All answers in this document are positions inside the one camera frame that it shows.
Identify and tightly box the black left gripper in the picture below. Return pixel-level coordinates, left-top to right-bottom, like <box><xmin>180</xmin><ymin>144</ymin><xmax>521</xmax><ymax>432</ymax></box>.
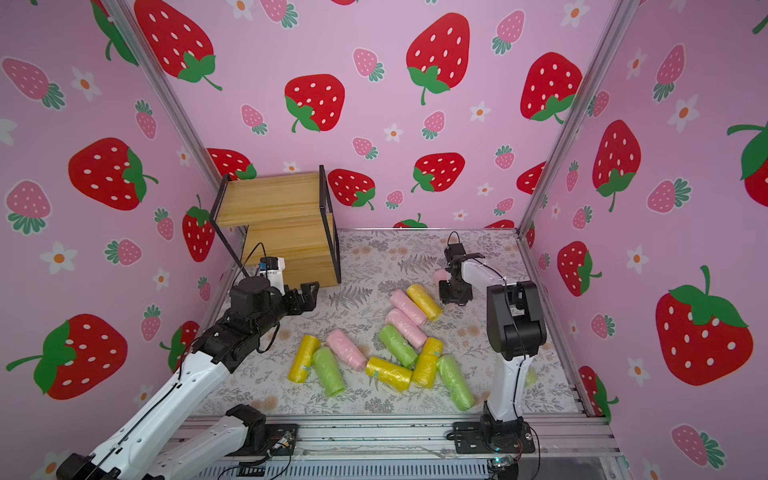
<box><xmin>250</xmin><ymin>279</ymin><xmax>318</xmax><ymax>344</ymax></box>

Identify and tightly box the pink trash bag roll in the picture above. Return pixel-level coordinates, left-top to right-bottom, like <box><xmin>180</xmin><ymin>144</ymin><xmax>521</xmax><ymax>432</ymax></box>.
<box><xmin>432</xmin><ymin>269</ymin><xmax>451</xmax><ymax>285</ymax></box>
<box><xmin>385</xmin><ymin>308</ymin><xmax>428</xmax><ymax>349</ymax></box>
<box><xmin>389</xmin><ymin>290</ymin><xmax>427</xmax><ymax>327</ymax></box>
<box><xmin>325</xmin><ymin>329</ymin><xmax>368</xmax><ymax>372</ymax></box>

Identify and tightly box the three-tier wooden shelf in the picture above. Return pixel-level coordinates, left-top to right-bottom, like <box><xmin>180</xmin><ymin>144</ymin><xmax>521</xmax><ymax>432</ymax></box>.
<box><xmin>209</xmin><ymin>166</ymin><xmax>342</xmax><ymax>287</ymax></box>

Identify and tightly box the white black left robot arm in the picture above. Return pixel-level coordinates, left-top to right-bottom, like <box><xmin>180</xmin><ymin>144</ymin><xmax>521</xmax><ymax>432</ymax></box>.
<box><xmin>55</xmin><ymin>276</ymin><xmax>319</xmax><ymax>479</ymax></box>

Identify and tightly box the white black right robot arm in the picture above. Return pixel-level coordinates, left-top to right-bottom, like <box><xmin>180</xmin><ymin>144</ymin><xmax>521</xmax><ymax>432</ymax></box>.
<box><xmin>438</xmin><ymin>243</ymin><xmax>547</xmax><ymax>451</ymax></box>

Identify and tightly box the yellow trash bag roll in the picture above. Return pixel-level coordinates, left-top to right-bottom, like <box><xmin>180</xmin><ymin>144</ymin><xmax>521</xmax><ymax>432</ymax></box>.
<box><xmin>287</xmin><ymin>335</ymin><xmax>321</xmax><ymax>384</ymax></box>
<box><xmin>406</xmin><ymin>284</ymin><xmax>443</xmax><ymax>322</ymax></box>
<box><xmin>366</xmin><ymin>357</ymin><xmax>412</xmax><ymax>392</ymax></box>
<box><xmin>411</xmin><ymin>337</ymin><xmax>444</xmax><ymax>389</ymax></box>

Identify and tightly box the green trash bag roll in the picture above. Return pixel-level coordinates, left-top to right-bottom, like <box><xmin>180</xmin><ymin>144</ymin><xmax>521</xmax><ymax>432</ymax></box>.
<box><xmin>378</xmin><ymin>324</ymin><xmax>419</xmax><ymax>369</ymax></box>
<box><xmin>437</xmin><ymin>355</ymin><xmax>475</xmax><ymax>411</ymax></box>
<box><xmin>312</xmin><ymin>347</ymin><xmax>346</xmax><ymax>397</ymax></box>
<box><xmin>525</xmin><ymin>367</ymin><xmax>538</xmax><ymax>389</ymax></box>

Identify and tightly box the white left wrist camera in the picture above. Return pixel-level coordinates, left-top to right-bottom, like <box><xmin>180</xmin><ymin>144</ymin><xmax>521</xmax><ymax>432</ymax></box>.
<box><xmin>257</xmin><ymin>256</ymin><xmax>285</xmax><ymax>295</ymax></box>

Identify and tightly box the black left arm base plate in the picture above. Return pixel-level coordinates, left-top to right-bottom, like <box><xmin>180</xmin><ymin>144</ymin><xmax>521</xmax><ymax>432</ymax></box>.
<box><xmin>230</xmin><ymin>423</ymin><xmax>299</xmax><ymax>457</ymax></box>

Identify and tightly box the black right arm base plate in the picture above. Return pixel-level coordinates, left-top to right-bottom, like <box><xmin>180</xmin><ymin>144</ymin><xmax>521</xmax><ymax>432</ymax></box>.
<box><xmin>445</xmin><ymin>418</ymin><xmax>537</xmax><ymax>455</ymax></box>

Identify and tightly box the aluminium frame rail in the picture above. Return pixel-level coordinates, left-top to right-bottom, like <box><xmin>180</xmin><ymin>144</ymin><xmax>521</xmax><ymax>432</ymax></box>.
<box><xmin>134</xmin><ymin>413</ymin><xmax>631</xmax><ymax>480</ymax></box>

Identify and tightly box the right aluminium corner post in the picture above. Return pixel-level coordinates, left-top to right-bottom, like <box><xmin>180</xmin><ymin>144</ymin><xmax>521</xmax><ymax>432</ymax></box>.
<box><xmin>517</xmin><ymin>0</ymin><xmax>640</xmax><ymax>240</ymax></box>

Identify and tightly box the aluminium corner post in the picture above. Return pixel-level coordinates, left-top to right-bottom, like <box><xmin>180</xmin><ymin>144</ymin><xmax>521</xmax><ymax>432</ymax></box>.
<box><xmin>104</xmin><ymin>0</ymin><xmax>221</xmax><ymax>192</ymax></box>
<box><xmin>517</xmin><ymin>0</ymin><xmax>640</xmax><ymax>240</ymax></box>

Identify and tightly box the left aluminium corner post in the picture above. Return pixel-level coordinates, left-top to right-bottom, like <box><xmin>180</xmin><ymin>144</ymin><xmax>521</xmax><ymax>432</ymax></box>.
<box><xmin>104</xmin><ymin>0</ymin><xmax>221</xmax><ymax>192</ymax></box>

